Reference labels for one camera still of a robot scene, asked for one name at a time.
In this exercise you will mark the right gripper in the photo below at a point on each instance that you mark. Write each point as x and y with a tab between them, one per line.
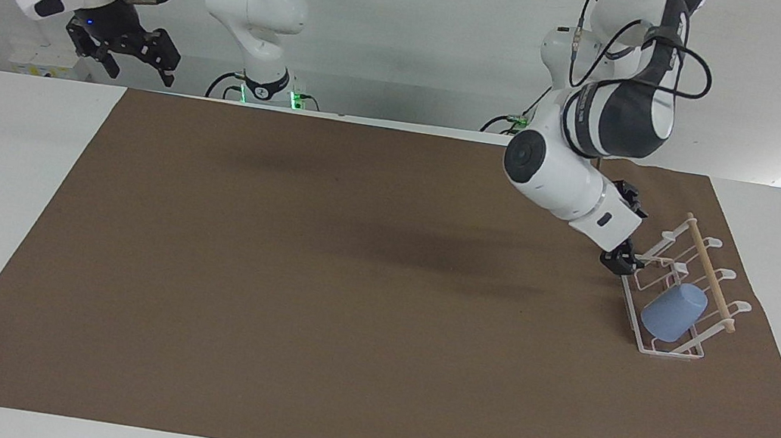
107	19

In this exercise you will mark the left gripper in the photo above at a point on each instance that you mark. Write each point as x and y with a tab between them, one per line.
628	195

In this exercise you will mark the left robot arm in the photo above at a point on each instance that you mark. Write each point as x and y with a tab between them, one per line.
558	170

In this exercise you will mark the blue cup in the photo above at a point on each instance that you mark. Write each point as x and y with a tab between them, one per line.
674	312

